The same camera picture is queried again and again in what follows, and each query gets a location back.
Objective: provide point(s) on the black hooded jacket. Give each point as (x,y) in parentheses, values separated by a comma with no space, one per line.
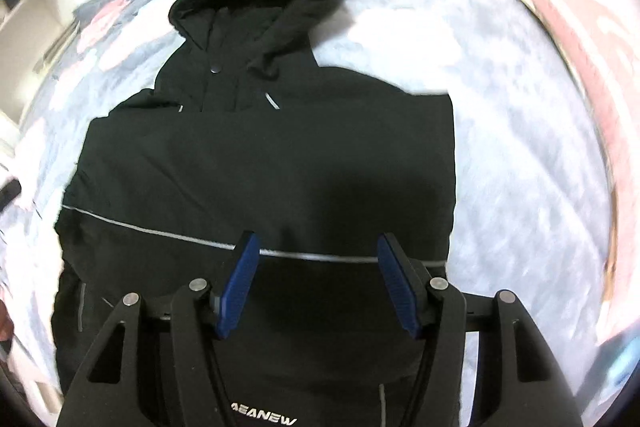
(250,157)

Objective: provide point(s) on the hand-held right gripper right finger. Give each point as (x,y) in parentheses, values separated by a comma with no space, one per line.
(400,287)

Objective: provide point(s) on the grey floral blanket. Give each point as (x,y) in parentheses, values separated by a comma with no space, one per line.
(525,157)

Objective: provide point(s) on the white bookshelf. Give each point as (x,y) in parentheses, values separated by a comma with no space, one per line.
(30,7)

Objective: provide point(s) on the small black object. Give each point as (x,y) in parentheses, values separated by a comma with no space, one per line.
(10,193)

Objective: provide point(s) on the pink printed pillow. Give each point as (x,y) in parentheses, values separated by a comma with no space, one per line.
(590,57)

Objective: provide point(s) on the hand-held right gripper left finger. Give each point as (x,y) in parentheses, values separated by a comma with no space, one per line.
(237,287)

